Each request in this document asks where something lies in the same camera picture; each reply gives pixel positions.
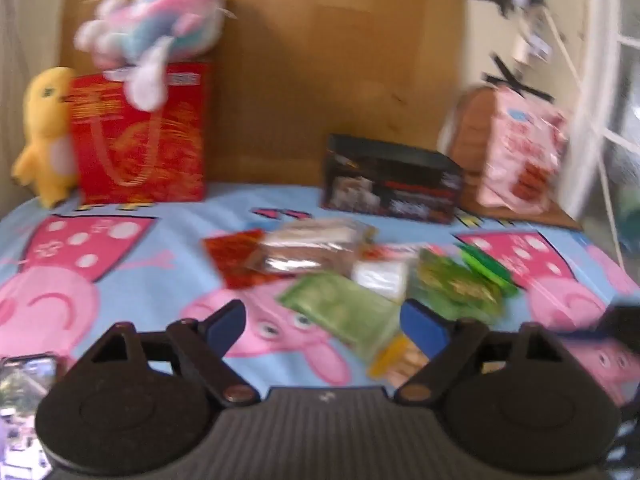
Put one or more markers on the red snack packet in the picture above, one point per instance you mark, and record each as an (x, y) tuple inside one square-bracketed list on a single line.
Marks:
[(230, 255)]

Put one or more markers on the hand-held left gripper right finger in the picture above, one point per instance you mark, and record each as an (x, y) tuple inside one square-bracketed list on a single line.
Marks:
[(420, 325)]

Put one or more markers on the printed cartoon blanket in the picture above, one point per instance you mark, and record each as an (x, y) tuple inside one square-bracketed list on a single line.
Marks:
[(165, 240)]

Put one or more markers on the orange snack packet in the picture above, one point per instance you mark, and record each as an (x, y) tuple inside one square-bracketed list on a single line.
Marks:
[(395, 360)]

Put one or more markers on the smartphone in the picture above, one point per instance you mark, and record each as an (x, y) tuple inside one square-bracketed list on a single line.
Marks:
[(25, 390)]

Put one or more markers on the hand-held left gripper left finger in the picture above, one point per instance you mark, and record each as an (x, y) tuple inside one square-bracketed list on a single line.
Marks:
[(227, 322)]

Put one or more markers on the yellow plush chick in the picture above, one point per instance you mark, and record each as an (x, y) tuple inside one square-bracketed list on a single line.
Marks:
[(45, 125)]

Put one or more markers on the clear brown snack packet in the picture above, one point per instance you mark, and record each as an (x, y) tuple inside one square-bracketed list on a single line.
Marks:
[(310, 250)]

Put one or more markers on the wooden chair with cushion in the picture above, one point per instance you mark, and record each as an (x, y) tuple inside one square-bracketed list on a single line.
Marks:
[(470, 130)]

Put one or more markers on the pink blue plush toy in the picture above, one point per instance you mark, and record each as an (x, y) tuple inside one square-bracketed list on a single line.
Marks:
[(165, 25)]

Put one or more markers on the green and white sponge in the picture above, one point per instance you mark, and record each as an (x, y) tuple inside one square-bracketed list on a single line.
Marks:
[(340, 310)]

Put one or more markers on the wooden headboard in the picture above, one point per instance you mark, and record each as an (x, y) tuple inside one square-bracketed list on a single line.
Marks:
[(325, 60)]

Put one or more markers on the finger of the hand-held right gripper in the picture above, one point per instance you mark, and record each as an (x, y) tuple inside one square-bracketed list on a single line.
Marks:
[(622, 325)]

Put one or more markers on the black cardboard box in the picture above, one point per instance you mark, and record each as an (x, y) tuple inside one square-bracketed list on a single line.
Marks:
[(390, 185)]

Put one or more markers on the white snack packet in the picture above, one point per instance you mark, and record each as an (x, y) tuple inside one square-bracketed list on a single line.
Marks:
[(380, 275)]

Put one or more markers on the green gold snack packet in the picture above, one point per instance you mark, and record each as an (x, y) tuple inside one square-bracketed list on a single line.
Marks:
[(455, 285)]

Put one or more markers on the pink snack bag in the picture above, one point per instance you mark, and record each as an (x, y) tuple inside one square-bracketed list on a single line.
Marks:
[(520, 155)]

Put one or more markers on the black tape strips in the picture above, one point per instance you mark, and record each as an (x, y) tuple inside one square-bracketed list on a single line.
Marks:
[(515, 82)]

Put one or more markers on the red gift bag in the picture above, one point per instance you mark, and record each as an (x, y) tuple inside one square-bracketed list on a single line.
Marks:
[(175, 160)]

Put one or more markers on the white window frame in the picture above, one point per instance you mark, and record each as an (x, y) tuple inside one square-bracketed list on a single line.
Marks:
[(592, 85)]

